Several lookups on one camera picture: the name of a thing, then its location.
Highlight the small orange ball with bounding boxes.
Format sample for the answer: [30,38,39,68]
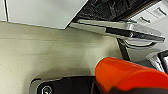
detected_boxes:
[93,56,168,94]

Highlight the stainless steel dishwasher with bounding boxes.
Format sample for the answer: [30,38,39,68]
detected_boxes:
[67,0,166,50]

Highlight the white drawer unit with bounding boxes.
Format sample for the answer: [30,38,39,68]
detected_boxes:
[129,0,168,26]

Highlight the white sink base cabinet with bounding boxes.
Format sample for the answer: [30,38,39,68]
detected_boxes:
[0,0,90,31]

